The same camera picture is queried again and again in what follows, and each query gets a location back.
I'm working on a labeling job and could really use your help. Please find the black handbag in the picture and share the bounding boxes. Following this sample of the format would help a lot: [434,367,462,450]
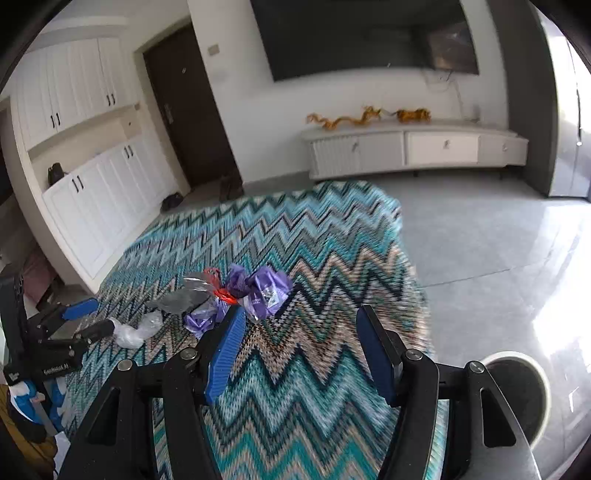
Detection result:
[47,162,67,186]

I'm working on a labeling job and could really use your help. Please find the white round trash bin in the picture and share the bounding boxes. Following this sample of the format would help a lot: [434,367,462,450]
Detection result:
[482,351,552,450]

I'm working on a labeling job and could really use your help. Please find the grey refrigerator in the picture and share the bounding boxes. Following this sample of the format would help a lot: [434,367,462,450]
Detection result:
[488,1,590,200]

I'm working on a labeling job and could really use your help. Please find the purple plastic wrapper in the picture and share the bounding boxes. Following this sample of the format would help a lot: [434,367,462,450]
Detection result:
[212,264,293,329]

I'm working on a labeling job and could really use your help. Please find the wall light switch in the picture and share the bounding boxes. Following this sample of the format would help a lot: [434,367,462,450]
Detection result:
[207,44,221,57]

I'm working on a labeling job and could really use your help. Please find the black shoes by cabinet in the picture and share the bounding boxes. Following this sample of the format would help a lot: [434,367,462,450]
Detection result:
[160,192,184,213]

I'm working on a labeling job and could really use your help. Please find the black wall television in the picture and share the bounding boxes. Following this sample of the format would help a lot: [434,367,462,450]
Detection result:
[250,0,480,81]

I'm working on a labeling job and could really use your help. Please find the clear plastic bag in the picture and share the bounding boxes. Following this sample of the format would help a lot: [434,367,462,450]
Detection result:
[110,273,218,349]

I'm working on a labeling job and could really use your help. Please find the red white paper wrapper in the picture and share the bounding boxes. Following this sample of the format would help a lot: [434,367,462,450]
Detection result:
[202,268,238,305]

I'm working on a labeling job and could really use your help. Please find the dark shoes by door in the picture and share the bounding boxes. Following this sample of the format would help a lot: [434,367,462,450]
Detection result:
[219,176,243,203]

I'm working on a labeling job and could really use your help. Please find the golden dragon figurine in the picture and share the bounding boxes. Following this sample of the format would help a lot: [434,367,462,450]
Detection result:
[305,106,383,131]

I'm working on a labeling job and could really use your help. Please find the white shoe cabinet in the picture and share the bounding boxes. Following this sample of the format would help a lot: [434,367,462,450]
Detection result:
[1,37,188,292]

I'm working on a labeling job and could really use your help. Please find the dark brown entrance door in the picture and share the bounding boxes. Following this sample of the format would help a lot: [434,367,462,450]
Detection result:
[143,24,242,187]

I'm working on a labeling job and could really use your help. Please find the white TV cabinet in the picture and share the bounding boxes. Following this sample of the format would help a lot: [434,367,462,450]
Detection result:
[303,120,529,180]

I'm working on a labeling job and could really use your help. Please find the zigzag patterned teal blanket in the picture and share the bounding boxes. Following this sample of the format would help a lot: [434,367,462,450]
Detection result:
[64,179,452,480]

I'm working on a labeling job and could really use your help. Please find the golden tiger figurine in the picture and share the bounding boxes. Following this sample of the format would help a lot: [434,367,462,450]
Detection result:
[394,108,432,123]

